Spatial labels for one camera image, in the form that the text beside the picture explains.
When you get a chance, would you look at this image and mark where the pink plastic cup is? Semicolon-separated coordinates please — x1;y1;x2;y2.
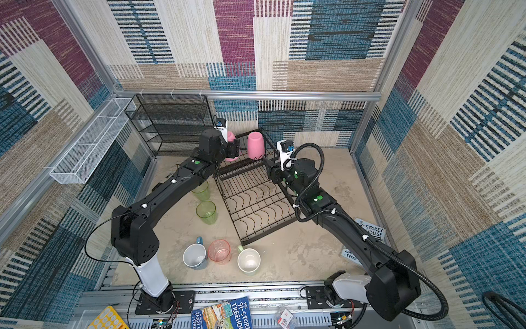
247;132;265;160
225;131;238;162

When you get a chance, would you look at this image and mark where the light green ceramic mug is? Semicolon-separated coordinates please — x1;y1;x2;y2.
237;245;261;275

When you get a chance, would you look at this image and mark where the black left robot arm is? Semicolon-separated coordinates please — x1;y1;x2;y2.
110;128;240;314

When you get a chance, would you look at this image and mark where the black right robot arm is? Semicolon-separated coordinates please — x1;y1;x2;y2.
264;158;424;321

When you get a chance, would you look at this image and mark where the black two-tier dish rack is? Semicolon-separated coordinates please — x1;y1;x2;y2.
215;128;296;246

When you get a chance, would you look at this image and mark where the green glass cup far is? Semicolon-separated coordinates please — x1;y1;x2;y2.
192;181;210;202

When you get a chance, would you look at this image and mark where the green glass cup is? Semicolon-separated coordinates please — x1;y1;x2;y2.
192;181;210;202
196;201;217;225

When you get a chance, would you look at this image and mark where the black mesh shelf unit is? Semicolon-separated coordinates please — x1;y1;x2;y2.
125;94;213;156

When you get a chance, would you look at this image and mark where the green glass cup near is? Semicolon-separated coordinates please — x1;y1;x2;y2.
196;201;217;225

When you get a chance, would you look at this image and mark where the pink translucent glass cup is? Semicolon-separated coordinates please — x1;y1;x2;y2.
208;239;231;265

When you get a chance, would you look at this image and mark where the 143-storey treehouse book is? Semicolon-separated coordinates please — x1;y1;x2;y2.
340;217;387;266

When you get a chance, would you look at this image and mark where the small clear plastic box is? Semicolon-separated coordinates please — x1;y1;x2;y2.
274;306;299;329

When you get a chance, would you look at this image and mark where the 91-storey treehouse book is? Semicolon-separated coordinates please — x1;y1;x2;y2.
190;297;253;329

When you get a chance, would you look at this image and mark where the yellow patterned card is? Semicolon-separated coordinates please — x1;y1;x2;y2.
87;306;130;329

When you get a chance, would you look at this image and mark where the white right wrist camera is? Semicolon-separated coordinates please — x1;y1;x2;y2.
277;139;295;171

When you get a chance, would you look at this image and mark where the white blue-handled mug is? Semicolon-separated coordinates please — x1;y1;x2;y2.
183;237;208;270

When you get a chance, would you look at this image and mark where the white wire mesh basket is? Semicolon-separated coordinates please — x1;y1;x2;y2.
50;98;132;185

